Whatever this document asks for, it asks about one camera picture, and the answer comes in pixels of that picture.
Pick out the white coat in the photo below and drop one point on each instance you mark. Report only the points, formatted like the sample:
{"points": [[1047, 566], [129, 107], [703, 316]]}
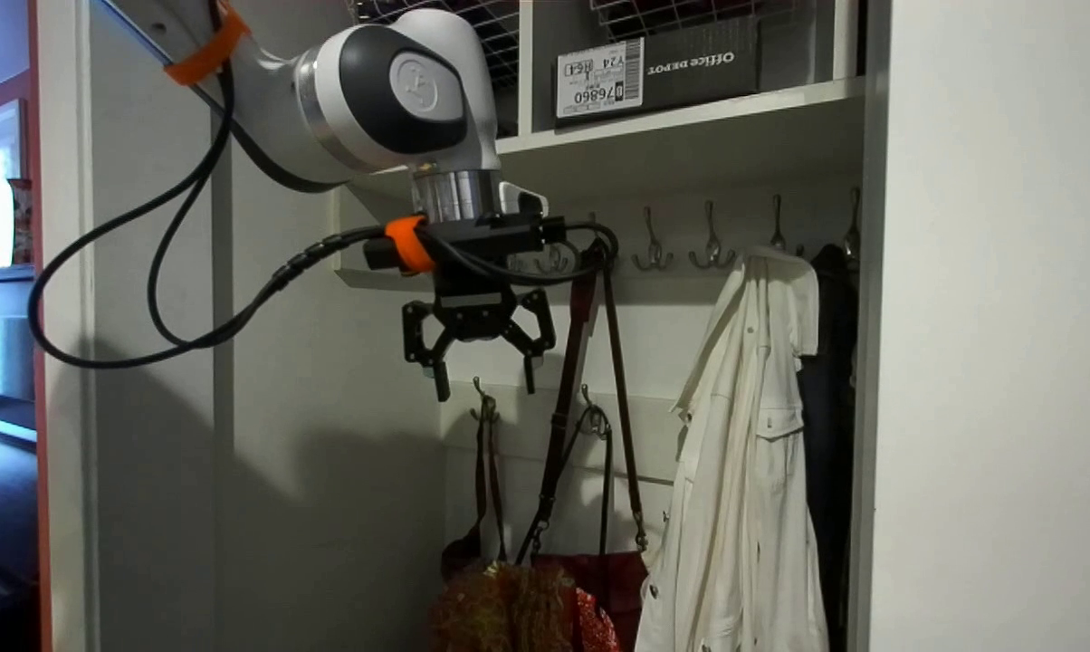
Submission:
{"points": [[737, 482]]}

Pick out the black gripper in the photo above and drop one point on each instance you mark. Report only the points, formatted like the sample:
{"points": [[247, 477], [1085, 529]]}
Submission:
{"points": [[482, 291]]}

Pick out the small silver wall hook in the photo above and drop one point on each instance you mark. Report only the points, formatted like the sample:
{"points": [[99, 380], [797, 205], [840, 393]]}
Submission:
{"points": [[486, 407], [593, 421]]}

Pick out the black coat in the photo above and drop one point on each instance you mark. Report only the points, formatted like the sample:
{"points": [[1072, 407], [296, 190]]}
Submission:
{"points": [[834, 458]]}

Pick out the brown patterned bag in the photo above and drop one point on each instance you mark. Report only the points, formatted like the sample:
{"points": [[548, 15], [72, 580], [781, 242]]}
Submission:
{"points": [[507, 611]]}

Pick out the white closet door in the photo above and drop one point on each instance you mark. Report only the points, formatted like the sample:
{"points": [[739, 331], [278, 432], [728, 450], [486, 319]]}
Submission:
{"points": [[1001, 363]]}

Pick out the white wall shelf unit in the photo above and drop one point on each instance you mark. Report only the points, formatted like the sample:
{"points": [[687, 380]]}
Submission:
{"points": [[691, 121]]}

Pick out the black box with white label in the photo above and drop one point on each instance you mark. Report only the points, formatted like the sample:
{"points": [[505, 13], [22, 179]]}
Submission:
{"points": [[691, 67]]}

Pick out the silver triple coat hook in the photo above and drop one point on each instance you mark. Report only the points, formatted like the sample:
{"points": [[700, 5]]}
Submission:
{"points": [[711, 259], [655, 259], [781, 229], [851, 221]]}

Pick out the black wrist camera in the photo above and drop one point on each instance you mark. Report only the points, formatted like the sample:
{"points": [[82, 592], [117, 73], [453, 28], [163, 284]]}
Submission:
{"points": [[493, 237]]}

